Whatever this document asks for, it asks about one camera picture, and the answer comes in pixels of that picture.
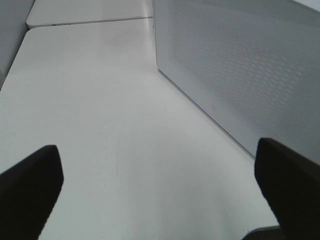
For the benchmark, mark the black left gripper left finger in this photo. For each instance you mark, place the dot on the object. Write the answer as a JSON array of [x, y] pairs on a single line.
[[29, 191]]

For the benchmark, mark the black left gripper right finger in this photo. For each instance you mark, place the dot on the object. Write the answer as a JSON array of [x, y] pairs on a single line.
[[290, 183]]

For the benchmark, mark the white microwave door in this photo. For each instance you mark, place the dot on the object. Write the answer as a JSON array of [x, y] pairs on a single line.
[[252, 65]]

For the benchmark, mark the white microwave oven body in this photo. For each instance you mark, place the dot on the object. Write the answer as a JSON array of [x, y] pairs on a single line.
[[152, 27]]

